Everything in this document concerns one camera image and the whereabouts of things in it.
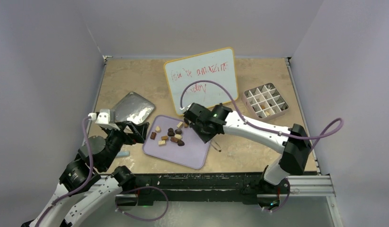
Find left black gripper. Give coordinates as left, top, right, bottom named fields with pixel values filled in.
left=101, top=120, right=149, bottom=170

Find metal tweezers black tips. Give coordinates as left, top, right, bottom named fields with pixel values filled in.
left=210, top=140, right=222, bottom=152

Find lilac plastic tray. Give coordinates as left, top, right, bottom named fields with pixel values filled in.
left=142, top=115, right=210, bottom=169

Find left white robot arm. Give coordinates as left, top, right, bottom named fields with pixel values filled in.
left=22, top=121, right=150, bottom=227

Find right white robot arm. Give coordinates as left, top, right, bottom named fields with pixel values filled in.
left=184, top=103, right=311, bottom=192

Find silver metal box lid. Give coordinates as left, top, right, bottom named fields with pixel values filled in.
left=113, top=92, right=156, bottom=124

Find light blue marker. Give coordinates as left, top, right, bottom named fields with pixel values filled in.
left=116, top=151, right=130, bottom=157

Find yellow framed whiteboard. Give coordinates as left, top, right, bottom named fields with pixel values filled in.
left=164, top=47, right=239, bottom=116

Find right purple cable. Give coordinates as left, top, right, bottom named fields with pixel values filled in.
left=180, top=80, right=344, bottom=140

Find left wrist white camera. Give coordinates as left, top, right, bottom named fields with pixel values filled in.
left=88, top=109, right=119, bottom=130

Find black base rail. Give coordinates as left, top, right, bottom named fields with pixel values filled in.
left=114, top=170, right=291, bottom=208

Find lower purple cable loop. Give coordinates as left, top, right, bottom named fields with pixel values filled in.
left=115, top=184, right=169, bottom=221

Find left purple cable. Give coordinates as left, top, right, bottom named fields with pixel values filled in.
left=35, top=116, right=97, bottom=227

